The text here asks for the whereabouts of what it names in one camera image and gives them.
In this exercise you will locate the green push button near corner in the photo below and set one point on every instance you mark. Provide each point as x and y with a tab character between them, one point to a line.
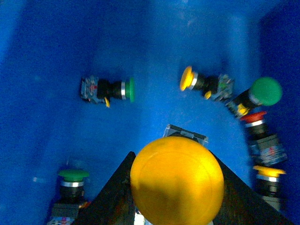
71	202

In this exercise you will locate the green push button lying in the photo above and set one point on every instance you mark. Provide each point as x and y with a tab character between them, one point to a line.
95	90

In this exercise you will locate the green push button upright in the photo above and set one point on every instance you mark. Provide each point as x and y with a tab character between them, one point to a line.
265	91

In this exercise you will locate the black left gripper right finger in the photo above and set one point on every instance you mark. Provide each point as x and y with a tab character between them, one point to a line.
243	206

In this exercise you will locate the yellow push button right corner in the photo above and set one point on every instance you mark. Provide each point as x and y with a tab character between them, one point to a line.
268	185

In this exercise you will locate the small red push button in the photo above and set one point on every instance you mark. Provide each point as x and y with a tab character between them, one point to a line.
265	147

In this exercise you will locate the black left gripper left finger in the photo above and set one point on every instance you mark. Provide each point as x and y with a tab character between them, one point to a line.
114	204

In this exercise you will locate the blue bin with buttons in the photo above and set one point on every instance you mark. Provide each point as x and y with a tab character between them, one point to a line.
47	46

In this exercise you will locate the yellow mushroom push button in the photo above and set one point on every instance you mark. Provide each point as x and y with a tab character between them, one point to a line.
175	180

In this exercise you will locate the yellow push button lying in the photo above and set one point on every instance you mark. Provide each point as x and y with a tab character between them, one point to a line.
214	87

